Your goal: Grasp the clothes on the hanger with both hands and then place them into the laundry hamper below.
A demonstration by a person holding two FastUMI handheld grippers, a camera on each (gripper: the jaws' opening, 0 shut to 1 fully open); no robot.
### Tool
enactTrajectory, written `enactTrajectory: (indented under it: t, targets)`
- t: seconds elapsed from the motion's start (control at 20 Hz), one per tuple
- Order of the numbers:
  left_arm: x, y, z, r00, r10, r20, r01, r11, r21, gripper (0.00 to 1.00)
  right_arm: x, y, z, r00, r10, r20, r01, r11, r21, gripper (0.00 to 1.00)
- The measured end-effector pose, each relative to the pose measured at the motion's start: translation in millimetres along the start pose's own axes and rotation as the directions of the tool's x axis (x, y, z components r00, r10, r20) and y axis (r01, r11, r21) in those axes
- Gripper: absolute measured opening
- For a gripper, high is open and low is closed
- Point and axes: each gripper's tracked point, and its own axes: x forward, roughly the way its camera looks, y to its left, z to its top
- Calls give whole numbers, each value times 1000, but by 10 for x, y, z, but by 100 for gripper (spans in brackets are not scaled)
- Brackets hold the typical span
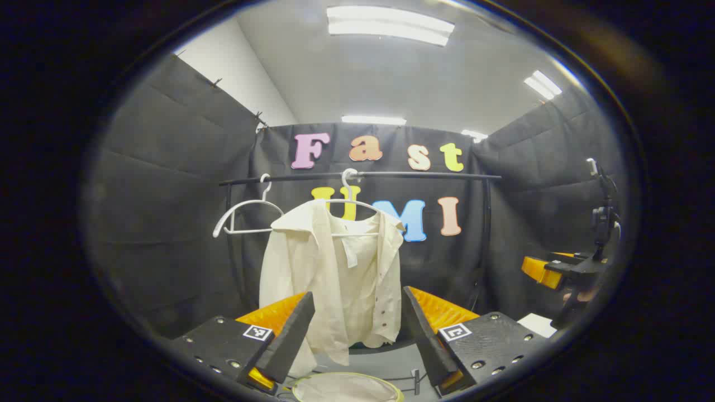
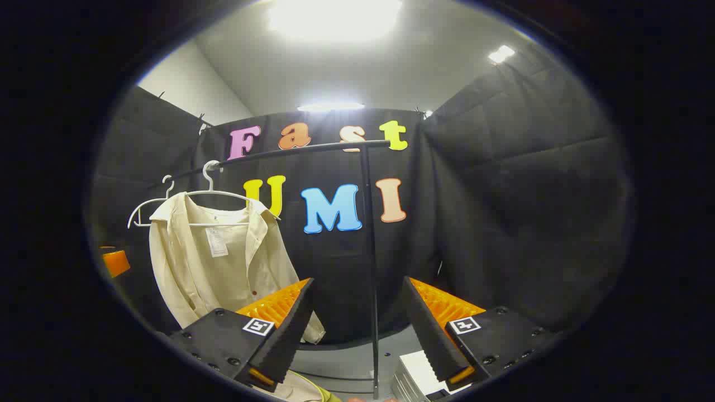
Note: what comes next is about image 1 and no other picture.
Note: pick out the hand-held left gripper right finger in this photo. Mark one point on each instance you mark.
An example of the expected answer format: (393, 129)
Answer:
(427, 340)

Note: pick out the ceiling light panel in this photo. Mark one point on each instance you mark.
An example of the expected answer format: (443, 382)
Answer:
(373, 120)
(391, 25)
(543, 85)

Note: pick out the black backdrop cloth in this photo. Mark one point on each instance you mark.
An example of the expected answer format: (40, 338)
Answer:
(167, 223)

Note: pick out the cream button shirt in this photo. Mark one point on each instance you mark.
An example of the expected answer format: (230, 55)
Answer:
(313, 268)

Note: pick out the round mesh laundry hamper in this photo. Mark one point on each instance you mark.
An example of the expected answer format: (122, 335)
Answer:
(346, 389)

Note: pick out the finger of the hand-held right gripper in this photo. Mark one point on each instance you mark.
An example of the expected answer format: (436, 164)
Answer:
(540, 271)

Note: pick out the white plastic hanger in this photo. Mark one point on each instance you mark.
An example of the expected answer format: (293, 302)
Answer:
(347, 192)
(251, 230)

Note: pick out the black clothes rack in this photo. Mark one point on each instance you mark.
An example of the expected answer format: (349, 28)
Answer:
(424, 175)

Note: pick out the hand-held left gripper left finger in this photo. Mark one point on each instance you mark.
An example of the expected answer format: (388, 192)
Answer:
(293, 335)

